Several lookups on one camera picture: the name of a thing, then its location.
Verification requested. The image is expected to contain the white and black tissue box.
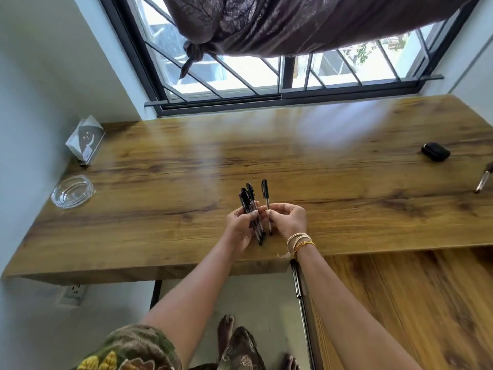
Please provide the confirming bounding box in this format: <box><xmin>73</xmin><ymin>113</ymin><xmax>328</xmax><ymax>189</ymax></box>
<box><xmin>65</xmin><ymin>115</ymin><xmax>106</xmax><ymax>166</ymax></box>

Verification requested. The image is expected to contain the person's left foot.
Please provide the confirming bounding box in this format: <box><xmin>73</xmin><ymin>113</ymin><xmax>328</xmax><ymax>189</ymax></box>
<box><xmin>217</xmin><ymin>314</ymin><xmax>235</xmax><ymax>360</ymax></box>

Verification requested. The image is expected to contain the person's right forearm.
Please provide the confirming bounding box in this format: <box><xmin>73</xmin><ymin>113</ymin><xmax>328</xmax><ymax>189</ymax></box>
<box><xmin>295</xmin><ymin>248</ymin><xmax>422</xmax><ymax>370</ymax></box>

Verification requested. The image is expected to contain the person's left hand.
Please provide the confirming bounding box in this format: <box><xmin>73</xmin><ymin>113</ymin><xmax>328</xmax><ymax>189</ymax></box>
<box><xmin>224</xmin><ymin>210</ymin><xmax>260</xmax><ymax>254</ymax></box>

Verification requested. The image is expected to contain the floral patterned garment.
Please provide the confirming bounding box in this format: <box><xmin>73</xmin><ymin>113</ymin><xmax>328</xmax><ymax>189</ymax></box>
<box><xmin>72</xmin><ymin>323</ymin><xmax>267</xmax><ymax>370</ymax></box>

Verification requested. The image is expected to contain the black earbuds case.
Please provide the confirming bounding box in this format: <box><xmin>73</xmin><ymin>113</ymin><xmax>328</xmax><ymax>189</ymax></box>
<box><xmin>421</xmin><ymin>142</ymin><xmax>451</xmax><ymax>162</ymax></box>

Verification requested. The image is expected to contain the yellow string bracelet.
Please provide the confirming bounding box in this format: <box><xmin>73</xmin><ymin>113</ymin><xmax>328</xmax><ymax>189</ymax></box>
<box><xmin>293</xmin><ymin>240</ymin><xmax>316</xmax><ymax>257</ymax></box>

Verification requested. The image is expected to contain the person's right hand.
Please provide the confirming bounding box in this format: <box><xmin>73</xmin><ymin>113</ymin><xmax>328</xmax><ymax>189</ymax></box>
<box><xmin>266</xmin><ymin>203</ymin><xmax>308</xmax><ymax>239</ymax></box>

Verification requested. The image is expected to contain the black window frame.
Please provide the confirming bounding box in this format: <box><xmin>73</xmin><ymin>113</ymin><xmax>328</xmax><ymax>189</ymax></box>
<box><xmin>98</xmin><ymin>0</ymin><xmax>483</xmax><ymax>117</ymax></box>

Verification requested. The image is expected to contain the black metal window grille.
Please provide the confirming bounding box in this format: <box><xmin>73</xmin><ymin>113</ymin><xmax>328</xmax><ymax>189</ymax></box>
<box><xmin>131</xmin><ymin>0</ymin><xmax>436</xmax><ymax>102</ymax></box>

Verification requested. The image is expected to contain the white string bracelet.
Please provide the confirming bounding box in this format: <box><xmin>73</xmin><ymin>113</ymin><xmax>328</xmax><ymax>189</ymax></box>
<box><xmin>277</xmin><ymin>232</ymin><xmax>309</xmax><ymax>259</ymax></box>

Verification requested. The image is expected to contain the green outdoor plant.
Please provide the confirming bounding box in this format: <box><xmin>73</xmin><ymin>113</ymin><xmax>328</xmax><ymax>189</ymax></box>
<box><xmin>343</xmin><ymin>41</ymin><xmax>380</xmax><ymax>67</ymax></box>

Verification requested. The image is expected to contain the black metal table leg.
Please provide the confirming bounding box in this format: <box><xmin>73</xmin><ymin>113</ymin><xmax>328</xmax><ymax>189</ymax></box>
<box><xmin>149</xmin><ymin>280</ymin><xmax>163</xmax><ymax>309</ymax></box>
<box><xmin>290</xmin><ymin>259</ymin><xmax>321</xmax><ymax>370</ymax></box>

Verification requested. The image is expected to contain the brush with metal ferrule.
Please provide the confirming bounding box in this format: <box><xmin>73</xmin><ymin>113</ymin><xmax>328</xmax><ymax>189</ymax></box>
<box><xmin>474</xmin><ymin>161</ymin><xmax>493</xmax><ymax>195</ymax></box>

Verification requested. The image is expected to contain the black capped ballpoint pen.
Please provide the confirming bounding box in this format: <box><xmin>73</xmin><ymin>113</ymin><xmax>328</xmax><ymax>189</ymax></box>
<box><xmin>241</xmin><ymin>187</ymin><xmax>264</xmax><ymax>245</ymax></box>
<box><xmin>238</xmin><ymin>192</ymin><xmax>262</xmax><ymax>246</ymax></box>
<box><xmin>246</xmin><ymin>183</ymin><xmax>266</xmax><ymax>242</ymax></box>
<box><xmin>261</xmin><ymin>179</ymin><xmax>273</xmax><ymax>236</ymax></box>

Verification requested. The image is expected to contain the brown knotted curtain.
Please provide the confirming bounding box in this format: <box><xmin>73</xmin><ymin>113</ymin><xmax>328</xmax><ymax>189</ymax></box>
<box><xmin>160</xmin><ymin>0</ymin><xmax>478</xmax><ymax>79</ymax></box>

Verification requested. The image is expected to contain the white wall socket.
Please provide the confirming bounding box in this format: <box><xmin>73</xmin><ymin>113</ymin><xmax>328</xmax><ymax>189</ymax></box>
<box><xmin>59</xmin><ymin>283</ymin><xmax>88</xmax><ymax>307</ymax></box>

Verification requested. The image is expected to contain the clear glass ashtray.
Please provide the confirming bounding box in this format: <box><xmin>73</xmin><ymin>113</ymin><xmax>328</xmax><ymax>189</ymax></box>
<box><xmin>50</xmin><ymin>175</ymin><xmax>95</xmax><ymax>209</ymax></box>

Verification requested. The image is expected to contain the person's left forearm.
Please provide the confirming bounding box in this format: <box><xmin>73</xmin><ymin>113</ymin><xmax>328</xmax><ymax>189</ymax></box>
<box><xmin>139</xmin><ymin>243</ymin><xmax>251</xmax><ymax>370</ymax></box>

